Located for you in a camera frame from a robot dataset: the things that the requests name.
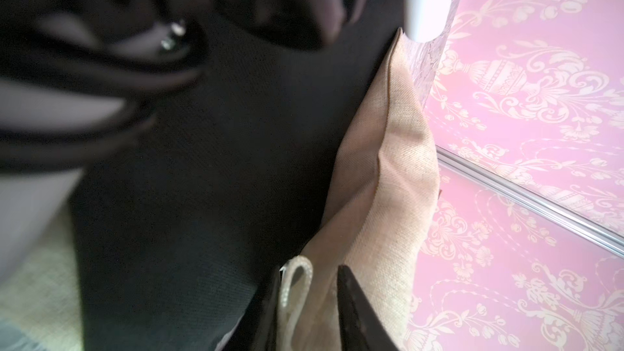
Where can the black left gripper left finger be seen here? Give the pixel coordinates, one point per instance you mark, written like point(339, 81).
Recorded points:
point(257, 329)

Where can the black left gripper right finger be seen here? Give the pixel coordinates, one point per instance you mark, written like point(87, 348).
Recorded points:
point(360, 328)

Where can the beige hair dryer bag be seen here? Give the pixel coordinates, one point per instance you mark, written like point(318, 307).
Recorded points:
point(382, 197)

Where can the white hair dryer left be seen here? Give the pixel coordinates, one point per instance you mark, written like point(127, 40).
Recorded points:
point(79, 79)

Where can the black drawstring bag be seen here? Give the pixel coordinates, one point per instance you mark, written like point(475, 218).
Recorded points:
point(175, 234)

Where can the right aluminium corner post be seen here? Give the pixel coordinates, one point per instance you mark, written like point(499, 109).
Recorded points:
point(569, 220)

